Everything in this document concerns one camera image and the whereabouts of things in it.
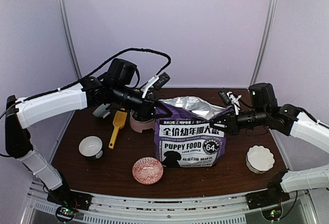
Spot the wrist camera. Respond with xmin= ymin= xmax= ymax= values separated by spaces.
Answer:
xmin=218 ymin=91 xmax=242 ymax=115
xmin=141 ymin=72 xmax=170 ymax=98

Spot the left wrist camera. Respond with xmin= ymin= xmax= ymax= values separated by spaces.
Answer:
xmin=141 ymin=72 xmax=170 ymax=98

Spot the right aluminium frame post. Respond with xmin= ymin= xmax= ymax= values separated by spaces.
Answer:
xmin=249 ymin=0 xmax=278 ymax=85

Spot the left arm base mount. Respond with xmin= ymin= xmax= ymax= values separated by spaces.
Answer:
xmin=55 ymin=191 xmax=92 ymax=223

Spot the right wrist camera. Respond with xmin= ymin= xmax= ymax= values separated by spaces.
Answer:
xmin=218 ymin=91 xmax=242 ymax=115

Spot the purple puppy food bag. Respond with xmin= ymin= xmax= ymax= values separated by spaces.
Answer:
xmin=154 ymin=96 xmax=231 ymax=167

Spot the black white ceramic bowl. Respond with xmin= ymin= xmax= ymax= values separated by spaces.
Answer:
xmin=78 ymin=136 xmax=103 ymax=161

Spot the left aluminium frame post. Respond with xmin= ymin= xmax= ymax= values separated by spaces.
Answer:
xmin=58 ymin=0 xmax=82 ymax=79

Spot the yellow plastic scoop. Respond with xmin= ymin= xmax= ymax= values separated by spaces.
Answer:
xmin=108 ymin=108 xmax=127 ymax=150

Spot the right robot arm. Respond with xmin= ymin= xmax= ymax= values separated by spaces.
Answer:
xmin=210 ymin=83 xmax=328 ymax=204

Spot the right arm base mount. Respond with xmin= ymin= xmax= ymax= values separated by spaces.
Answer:
xmin=246 ymin=190 xmax=298 ymax=223

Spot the aluminium frame post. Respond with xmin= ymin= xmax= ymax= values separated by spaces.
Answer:
xmin=58 ymin=0 xmax=82 ymax=79
xmin=249 ymin=0 xmax=278 ymax=85

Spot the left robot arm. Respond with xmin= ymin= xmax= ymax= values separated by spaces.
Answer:
xmin=5 ymin=59 xmax=172 ymax=206

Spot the pink double pet feeder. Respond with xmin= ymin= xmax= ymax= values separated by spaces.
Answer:
xmin=129 ymin=111 xmax=155 ymax=133

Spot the front aluminium rail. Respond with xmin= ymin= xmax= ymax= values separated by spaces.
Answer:
xmin=20 ymin=192 xmax=318 ymax=223

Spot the light blue ceramic bowl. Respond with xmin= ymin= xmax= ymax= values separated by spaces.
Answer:
xmin=93 ymin=104 xmax=111 ymax=119

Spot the white scalloped ceramic bowl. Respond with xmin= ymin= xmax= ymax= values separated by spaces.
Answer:
xmin=246 ymin=145 xmax=275 ymax=174

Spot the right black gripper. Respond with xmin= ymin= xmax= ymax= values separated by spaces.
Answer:
xmin=210 ymin=107 xmax=269 ymax=136

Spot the red patterned ceramic dish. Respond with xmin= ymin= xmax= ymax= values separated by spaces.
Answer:
xmin=132 ymin=157 xmax=163 ymax=185

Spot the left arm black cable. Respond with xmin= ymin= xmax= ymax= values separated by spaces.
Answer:
xmin=0 ymin=48 xmax=172 ymax=158

